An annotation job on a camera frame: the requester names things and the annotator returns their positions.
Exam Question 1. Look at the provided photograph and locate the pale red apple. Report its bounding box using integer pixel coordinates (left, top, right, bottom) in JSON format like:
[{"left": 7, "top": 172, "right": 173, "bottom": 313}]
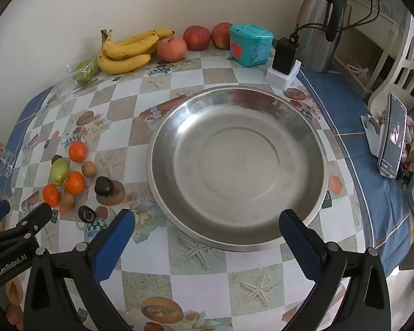
[{"left": 157, "top": 35, "right": 188, "bottom": 63}]

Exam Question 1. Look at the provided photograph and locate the clear plastic holder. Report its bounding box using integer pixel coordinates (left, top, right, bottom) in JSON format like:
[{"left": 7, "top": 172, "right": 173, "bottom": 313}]
[{"left": 0, "top": 145, "right": 18, "bottom": 177}]

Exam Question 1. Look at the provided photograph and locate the stainless steel kettle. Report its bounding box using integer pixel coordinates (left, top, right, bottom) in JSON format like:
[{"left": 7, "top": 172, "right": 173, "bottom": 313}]
[{"left": 294, "top": 0, "right": 348, "bottom": 74}]

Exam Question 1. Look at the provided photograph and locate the checkered printed tablecloth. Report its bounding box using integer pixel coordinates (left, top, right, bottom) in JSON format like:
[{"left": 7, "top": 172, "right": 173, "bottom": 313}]
[{"left": 0, "top": 46, "right": 414, "bottom": 331}]

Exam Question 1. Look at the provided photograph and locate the black smartphone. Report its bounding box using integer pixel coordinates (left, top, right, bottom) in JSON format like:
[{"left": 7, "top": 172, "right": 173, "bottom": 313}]
[{"left": 378, "top": 93, "right": 408, "bottom": 179}]

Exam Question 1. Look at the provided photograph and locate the black charger block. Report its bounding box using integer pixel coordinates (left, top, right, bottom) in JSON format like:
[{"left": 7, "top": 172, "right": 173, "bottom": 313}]
[{"left": 272, "top": 37, "right": 298, "bottom": 75}]

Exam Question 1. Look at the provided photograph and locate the green mango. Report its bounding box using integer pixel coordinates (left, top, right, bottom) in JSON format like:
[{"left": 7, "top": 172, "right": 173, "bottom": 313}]
[{"left": 49, "top": 158, "right": 70, "bottom": 187}]

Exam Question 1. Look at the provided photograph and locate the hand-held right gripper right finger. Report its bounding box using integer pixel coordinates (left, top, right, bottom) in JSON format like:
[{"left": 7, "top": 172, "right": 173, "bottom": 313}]
[{"left": 279, "top": 209, "right": 392, "bottom": 331}]

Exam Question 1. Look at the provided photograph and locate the round steel basin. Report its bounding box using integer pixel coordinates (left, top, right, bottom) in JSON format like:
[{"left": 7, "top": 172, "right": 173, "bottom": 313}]
[{"left": 147, "top": 84, "right": 329, "bottom": 253}]

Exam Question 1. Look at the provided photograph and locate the yellow banana bunch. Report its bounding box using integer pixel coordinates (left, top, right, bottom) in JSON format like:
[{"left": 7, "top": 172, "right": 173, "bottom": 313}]
[{"left": 97, "top": 28, "right": 176, "bottom": 75}]

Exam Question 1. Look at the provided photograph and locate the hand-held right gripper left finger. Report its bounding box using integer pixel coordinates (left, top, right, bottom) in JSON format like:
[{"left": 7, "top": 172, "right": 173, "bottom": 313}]
[{"left": 23, "top": 209, "right": 136, "bottom": 331}]

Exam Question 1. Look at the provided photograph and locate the black cable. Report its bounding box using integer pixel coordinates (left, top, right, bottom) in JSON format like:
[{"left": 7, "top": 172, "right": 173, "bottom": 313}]
[{"left": 288, "top": 0, "right": 382, "bottom": 42}]

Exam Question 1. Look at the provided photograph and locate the plastic bag of green fruit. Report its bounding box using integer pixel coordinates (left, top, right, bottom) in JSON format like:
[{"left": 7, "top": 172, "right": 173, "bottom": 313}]
[{"left": 67, "top": 57, "right": 102, "bottom": 87}]

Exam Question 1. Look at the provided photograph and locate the white plastic chair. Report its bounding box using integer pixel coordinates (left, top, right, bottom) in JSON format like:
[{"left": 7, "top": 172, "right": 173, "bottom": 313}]
[{"left": 367, "top": 14, "right": 414, "bottom": 111}]

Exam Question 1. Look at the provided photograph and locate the teal plastic box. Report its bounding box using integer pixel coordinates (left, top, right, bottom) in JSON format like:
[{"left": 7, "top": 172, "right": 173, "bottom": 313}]
[{"left": 229, "top": 24, "right": 274, "bottom": 67}]

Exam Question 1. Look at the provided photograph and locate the dark avocado with sticker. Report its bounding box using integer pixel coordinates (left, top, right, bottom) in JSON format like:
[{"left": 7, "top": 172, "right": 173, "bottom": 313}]
[{"left": 78, "top": 205, "right": 96, "bottom": 223}]

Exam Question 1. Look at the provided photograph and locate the white charger dock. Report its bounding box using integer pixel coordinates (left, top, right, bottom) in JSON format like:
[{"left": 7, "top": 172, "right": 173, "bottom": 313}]
[{"left": 266, "top": 60, "right": 302, "bottom": 90}]

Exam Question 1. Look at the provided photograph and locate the orange tangerine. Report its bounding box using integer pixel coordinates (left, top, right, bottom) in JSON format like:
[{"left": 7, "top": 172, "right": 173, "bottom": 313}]
[
  {"left": 68, "top": 141, "right": 88, "bottom": 163},
  {"left": 42, "top": 184, "right": 61, "bottom": 205},
  {"left": 64, "top": 171, "right": 86, "bottom": 194}
]

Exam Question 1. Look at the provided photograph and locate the dark red apple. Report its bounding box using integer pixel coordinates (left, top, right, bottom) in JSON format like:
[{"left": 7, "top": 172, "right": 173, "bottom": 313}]
[
  {"left": 211, "top": 22, "right": 234, "bottom": 50},
  {"left": 183, "top": 25, "right": 212, "bottom": 51}
]

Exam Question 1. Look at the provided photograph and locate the grey phone stand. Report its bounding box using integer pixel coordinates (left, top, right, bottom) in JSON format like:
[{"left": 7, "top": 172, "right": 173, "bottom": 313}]
[{"left": 360, "top": 114, "right": 387, "bottom": 161}]

